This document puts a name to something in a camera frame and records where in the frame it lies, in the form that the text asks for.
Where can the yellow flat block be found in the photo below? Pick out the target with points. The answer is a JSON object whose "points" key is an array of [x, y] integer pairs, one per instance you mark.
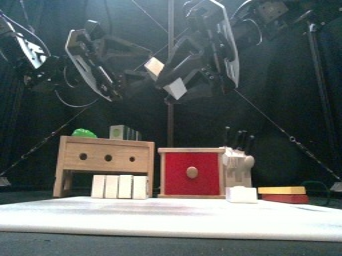
{"points": [[281, 190]]}

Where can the red wooden drawer box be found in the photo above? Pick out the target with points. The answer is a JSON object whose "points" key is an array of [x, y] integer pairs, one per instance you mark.
{"points": [[191, 173]]}

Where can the white toy rice block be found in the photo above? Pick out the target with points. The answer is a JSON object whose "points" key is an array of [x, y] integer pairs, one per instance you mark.
{"points": [[124, 186], [97, 186], [110, 186], [140, 187], [240, 195]]}

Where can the green toy lettuce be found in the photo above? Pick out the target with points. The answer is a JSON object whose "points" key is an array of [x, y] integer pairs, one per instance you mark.
{"points": [[82, 133]]}

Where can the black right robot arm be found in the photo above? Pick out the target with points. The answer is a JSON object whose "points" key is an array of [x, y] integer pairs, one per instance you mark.
{"points": [[284, 16]]}

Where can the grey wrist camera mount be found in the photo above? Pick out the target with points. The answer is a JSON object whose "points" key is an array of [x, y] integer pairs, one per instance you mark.
{"points": [[228, 43], [86, 66]]}

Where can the white box with green circle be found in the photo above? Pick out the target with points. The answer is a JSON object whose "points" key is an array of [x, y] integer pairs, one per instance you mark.
{"points": [[117, 132]]}

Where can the wooden knife block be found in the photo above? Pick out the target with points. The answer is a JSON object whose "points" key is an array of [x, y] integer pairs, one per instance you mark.
{"points": [[237, 166]]}

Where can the red flat block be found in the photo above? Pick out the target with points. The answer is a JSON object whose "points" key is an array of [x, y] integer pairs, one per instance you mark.
{"points": [[285, 199]]}

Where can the black vertical frame post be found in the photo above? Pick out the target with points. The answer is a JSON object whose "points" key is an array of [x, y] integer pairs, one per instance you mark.
{"points": [[320, 86]]}

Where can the diagonal metal brace rod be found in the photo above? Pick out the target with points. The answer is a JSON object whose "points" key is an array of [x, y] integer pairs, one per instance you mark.
{"points": [[288, 136], [40, 145]]}

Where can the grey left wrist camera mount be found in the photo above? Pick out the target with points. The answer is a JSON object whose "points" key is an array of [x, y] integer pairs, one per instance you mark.
{"points": [[86, 66]]}

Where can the wooden bench with three holes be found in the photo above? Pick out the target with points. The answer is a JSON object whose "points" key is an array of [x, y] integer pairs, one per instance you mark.
{"points": [[106, 156]]}

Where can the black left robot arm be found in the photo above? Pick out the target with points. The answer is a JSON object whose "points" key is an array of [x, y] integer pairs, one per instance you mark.
{"points": [[21, 53]]}

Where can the white table mat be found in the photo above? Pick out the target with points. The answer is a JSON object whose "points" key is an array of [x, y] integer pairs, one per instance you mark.
{"points": [[168, 216]]}

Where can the grey frame foot bracket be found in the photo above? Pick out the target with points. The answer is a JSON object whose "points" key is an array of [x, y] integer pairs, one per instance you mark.
{"points": [[4, 181], [336, 187]]}

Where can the vertical metal frame pole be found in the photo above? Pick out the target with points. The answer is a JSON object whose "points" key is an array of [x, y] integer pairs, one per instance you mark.
{"points": [[169, 120]]}

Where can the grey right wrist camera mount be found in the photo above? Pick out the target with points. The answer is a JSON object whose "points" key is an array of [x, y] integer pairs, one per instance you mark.
{"points": [[228, 43]]}

